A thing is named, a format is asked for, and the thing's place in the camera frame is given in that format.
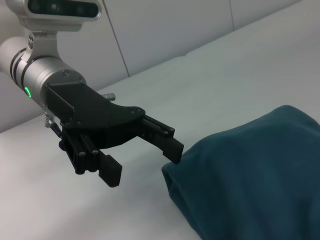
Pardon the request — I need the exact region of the silver left wrist depth camera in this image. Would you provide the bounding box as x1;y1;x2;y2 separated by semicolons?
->
4;0;102;33

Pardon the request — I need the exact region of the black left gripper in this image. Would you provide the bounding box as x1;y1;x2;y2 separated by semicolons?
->
44;82;185;188

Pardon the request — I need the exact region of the teal blue shirt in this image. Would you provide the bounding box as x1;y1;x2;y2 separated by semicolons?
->
161;104;320;240

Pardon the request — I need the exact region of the silver left camera mount bracket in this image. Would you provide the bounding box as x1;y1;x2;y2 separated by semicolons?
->
21;30;61;63

